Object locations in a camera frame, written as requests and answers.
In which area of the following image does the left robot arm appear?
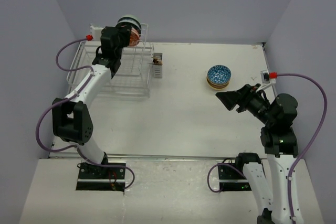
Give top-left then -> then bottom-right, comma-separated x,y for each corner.
52,24 -> 132,178

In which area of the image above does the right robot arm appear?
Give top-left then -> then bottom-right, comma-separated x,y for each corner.
216,84 -> 304,223

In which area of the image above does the yellow star patterned bowl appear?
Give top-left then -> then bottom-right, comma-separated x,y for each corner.
206,78 -> 230,86

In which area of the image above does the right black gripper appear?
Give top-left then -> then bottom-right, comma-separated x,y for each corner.
216,83 -> 275,125

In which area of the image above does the brown cutlery bundle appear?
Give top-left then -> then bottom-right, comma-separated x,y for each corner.
152,57 -> 163,66

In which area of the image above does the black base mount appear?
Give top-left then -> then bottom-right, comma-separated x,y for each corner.
76,162 -> 126,192
218,165 -> 251,192

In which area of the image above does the grey cutlery holder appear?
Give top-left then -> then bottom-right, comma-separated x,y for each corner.
152,52 -> 163,78

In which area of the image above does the salmon pink patterned bowl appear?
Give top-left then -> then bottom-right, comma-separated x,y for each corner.
129,27 -> 140,47

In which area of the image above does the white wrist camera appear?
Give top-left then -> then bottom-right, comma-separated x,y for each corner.
257,70 -> 278,92
90,24 -> 104,41

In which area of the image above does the yellow teal patterned bowl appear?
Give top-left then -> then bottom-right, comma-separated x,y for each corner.
208,84 -> 227,90

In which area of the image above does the black rimmed bowl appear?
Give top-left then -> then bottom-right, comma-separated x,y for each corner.
116,19 -> 142,34

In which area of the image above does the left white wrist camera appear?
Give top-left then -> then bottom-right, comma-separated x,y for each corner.
90,24 -> 104,41

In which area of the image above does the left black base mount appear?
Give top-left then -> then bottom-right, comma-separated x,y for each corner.
76,162 -> 126,192

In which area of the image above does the pink leaf patterned bowl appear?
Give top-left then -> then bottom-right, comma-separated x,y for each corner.
208,82 -> 229,89

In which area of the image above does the dark teal white bowl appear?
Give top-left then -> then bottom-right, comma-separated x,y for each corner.
207,65 -> 232,83

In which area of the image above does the pale green bowl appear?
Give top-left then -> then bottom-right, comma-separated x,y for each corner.
118,14 -> 140,23

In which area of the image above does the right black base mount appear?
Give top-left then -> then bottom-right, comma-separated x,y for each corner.
218,165 -> 251,192

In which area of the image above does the white wire dish rack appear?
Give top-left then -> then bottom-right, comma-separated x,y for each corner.
71,23 -> 154,97

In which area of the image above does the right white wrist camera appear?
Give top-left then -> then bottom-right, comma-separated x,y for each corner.
257,70 -> 278,92

